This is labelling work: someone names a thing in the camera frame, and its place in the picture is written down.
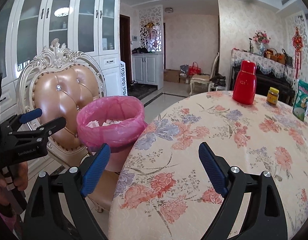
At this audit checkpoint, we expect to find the green snack bag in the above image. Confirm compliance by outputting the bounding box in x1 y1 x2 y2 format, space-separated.
292 80 308 121

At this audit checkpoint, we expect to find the pink flower vase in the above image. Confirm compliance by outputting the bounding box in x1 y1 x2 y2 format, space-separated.
252 30 271 56

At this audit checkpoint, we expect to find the low white cabinet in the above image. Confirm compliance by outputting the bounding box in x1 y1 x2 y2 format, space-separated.
132 53 164 90

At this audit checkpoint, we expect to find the black handbag on piano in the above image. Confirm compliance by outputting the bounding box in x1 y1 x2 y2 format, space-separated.
282 48 293 68

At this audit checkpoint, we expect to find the floral lace piano cover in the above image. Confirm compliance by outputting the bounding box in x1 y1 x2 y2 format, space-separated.
230 49 295 86

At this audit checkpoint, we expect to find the far wooden chair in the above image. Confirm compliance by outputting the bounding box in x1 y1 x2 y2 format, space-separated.
189 52 220 96

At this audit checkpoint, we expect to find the person's left hand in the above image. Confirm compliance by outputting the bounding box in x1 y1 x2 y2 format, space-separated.
0 161 29 205

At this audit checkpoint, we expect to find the yellow lid jar far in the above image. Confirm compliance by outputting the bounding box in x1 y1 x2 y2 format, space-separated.
266 87 279 106

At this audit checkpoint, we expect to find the red handbag on floor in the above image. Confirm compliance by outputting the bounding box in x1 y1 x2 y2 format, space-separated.
188 61 201 76

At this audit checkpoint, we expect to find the pink lined trash bin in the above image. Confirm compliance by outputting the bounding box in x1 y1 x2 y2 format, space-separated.
76 96 147 172

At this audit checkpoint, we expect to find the black piano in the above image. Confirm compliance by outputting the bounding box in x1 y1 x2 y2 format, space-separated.
229 66 295 105

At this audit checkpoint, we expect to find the white glass door cabinet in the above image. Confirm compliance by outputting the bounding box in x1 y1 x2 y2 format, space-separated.
0 0 123 120

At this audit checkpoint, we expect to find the tufted beige dining chair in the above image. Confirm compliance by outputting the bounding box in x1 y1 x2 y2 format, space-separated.
16 38 112 213

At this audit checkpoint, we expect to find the red chinese knot ornament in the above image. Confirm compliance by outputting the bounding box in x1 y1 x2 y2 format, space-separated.
292 27 303 79

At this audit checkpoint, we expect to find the red thermos jug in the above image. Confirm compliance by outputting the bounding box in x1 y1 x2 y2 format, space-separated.
232 60 257 105

